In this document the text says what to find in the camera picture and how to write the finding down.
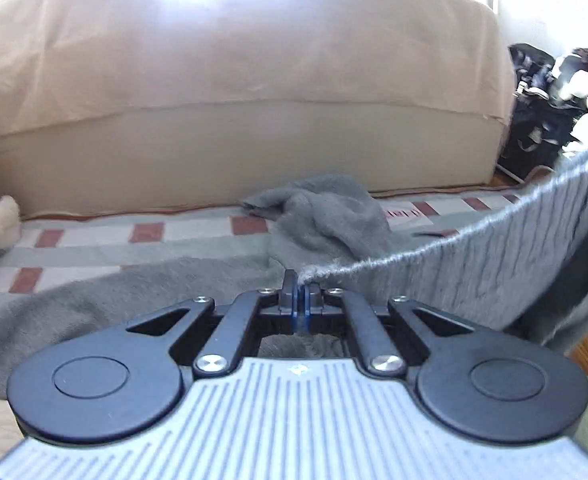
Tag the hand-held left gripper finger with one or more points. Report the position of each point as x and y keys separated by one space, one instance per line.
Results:
x=306 y=307
x=294 y=305

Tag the grey knit sweater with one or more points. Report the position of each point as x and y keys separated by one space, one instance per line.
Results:
x=334 y=220

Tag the pile of clothes and bags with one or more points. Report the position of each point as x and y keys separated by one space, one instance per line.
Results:
x=539 y=125

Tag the checked printed blanket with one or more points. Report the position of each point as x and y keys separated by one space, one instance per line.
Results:
x=99 y=250

